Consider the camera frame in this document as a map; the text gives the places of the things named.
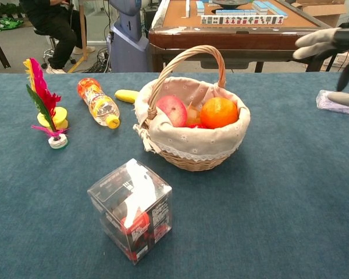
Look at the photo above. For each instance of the row of face-up mahjong tiles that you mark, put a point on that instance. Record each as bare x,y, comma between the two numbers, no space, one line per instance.
241,20

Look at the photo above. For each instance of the brown cardboard box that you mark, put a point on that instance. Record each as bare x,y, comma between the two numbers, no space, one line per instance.
325,10

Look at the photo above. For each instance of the wooden pole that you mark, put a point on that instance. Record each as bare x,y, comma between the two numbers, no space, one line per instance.
83,32

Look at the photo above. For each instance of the black round stool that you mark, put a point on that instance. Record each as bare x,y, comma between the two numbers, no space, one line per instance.
50,52

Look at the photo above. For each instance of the translucent orange yellow fruit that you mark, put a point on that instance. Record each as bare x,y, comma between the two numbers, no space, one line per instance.
193,116

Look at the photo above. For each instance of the brown mahjong table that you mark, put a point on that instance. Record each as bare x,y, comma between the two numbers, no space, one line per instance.
238,37

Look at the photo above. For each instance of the green bag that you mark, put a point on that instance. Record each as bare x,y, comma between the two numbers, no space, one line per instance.
7,24

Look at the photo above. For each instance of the red knobbly fruit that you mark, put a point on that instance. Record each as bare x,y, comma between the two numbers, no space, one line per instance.
196,126

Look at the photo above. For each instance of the wicker basket with cloth lining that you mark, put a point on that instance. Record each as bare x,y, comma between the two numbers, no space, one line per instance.
192,145

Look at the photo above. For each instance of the small blue mahjong tile stack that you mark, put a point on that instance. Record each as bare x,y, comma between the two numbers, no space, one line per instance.
200,7

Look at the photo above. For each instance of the white mahjong tile rack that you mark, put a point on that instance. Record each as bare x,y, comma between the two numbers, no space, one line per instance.
186,8

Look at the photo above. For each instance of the person in black clothes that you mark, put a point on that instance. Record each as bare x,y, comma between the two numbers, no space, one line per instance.
58,32

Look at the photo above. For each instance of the short blue mahjong tile row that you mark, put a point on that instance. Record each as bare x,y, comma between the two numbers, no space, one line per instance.
235,12

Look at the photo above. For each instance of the yellow foam toy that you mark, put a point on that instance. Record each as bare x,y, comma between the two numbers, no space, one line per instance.
61,116

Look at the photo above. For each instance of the blue table cloth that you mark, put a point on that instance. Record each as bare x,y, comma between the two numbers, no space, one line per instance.
250,218

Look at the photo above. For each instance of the plastic orange drink bottle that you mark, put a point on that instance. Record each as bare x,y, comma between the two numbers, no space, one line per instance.
100,103

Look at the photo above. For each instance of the clear wrapped tissue pack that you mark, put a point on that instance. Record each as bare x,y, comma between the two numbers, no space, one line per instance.
322,100

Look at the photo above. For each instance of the yellow banana toy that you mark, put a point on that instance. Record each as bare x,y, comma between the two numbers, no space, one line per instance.
126,96

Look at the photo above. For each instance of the colourful feather shuttlecock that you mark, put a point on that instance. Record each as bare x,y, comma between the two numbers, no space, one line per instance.
43,93

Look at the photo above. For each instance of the red pink apple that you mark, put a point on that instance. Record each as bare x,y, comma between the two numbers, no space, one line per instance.
173,112

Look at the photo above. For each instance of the grey black right robot hand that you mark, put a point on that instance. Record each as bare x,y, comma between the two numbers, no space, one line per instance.
347,39

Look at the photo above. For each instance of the long blue mahjong tile row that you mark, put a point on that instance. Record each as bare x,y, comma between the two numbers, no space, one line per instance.
269,8

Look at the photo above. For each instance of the clear plastic cube box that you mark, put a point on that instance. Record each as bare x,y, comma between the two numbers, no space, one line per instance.
131,209

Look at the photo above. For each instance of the black round dish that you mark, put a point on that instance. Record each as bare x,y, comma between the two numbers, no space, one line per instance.
231,3

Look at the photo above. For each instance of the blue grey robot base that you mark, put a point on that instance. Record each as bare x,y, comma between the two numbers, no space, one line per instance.
128,43

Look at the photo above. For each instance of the white plastic crate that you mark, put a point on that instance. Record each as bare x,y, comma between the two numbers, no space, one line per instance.
347,61

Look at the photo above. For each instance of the green potted plants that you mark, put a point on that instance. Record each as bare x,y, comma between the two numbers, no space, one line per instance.
3,10

